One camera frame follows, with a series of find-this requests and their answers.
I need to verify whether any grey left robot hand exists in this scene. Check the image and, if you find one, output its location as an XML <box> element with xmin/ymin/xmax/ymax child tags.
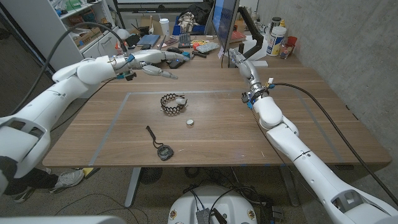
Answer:
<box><xmin>126</xmin><ymin>49</ymin><xmax>191</xmax><ymax>80</ymax></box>

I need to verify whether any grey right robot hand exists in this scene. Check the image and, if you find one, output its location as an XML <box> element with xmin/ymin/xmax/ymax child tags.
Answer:
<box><xmin>229</xmin><ymin>48</ymin><xmax>264</xmax><ymax>91</ymax></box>

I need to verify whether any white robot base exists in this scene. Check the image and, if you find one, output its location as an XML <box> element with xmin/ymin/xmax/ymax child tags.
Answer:
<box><xmin>167</xmin><ymin>185</ymin><xmax>258</xmax><ymax>224</ymax></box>

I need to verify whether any blue notebook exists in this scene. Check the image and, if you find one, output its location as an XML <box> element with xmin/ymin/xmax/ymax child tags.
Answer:
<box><xmin>136</xmin><ymin>34</ymin><xmax>161</xmax><ymax>47</ymax></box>

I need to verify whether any white paper cup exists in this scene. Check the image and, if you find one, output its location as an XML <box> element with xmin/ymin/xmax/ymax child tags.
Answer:
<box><xmin>159</xmin><ymin>17</ymin><xmax>170</xmax><ymax>37</ymax></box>

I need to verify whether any small black keyboard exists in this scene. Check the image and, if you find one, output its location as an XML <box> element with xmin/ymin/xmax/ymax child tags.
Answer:
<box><xmin>178</xmin><ymin>32</ymin><xmax>191</xmax><ymax>49</ymax></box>

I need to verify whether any clear glass jar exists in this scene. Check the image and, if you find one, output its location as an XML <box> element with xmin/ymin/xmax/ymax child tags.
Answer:
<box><xmin>279</xmin><ymin>39</ymin><xmax>295</xmax><ymax>60</ymax></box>

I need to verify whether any white keyboard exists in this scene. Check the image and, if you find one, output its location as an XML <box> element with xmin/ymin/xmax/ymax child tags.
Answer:
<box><xmin>195</xmin><ymin>42</ymin><xmax>220</xmax><ymax>54</ymax></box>

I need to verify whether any black computer monitor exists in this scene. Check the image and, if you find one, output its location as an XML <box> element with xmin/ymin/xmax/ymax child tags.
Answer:
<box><xmin>211</xmin><ymin>0</ymin><xmax>241</xmax><ymax>52</ymax></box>

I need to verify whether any blue storage bin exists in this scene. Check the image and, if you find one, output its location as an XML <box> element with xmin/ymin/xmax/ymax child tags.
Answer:
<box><xmin>172</xmin><ymin>15</ymin><xmax>206</xmax><ymax>35</ymax></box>

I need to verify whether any black bag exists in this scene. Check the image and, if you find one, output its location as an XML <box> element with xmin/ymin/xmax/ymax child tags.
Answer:
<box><xmin>178</xmin><ymin>2</ymin><xmax>214</xmax><ymax>26</ymax></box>

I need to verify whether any white shelf cabinet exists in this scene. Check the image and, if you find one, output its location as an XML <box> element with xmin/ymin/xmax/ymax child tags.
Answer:
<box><xmin>0</xmin><ymin>0</ymin><xmax>121</xmax><ymax>72</ymax></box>

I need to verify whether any grey table leg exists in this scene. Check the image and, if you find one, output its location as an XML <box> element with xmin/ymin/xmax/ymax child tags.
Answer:
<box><xmin>124</xmin><ymin>167</ymin><xmax>141</xmax><ymax>208</ymax></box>

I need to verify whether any white grey sneaker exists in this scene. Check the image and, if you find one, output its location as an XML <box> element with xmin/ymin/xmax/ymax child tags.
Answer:
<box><xmin>49</xmin><ymin>169</ymin><xmax>85</xmax><ymax>194</ymax></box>

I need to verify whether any person's dark trouser leg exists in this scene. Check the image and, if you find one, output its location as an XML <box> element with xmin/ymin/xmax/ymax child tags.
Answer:
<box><xmin>4</xmin><ymin>167</ymin><xmax>59</xmax><ymax>196</ymax></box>

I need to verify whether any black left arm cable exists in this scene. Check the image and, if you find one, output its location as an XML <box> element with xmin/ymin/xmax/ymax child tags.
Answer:
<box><xmin>9</xmin><ymin>21</ymin><xmax>129</xmax><ymax>116</ymax></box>

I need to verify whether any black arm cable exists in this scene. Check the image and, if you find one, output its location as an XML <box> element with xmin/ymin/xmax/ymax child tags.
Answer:
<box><xmin>273</xmin><ymin>82</ymin><xmax>398</xmax><ymax>208</ymax></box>
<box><xmin>9</xmin><ymin>21</ymin><xmax>129</xmax><ymax>116</ymax></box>

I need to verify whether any black stopwatch with lanyard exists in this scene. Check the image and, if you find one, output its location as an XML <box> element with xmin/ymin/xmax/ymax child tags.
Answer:
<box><xmin>146</xmin><ymin>125</ymin><xmax>175</xmax><ymax>162</ymax></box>

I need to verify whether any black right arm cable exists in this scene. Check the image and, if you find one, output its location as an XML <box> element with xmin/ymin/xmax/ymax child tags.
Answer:
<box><xmin>273</xmin><ymin>82</ymin><xmax>398</xmax><ymax>208</ymax></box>

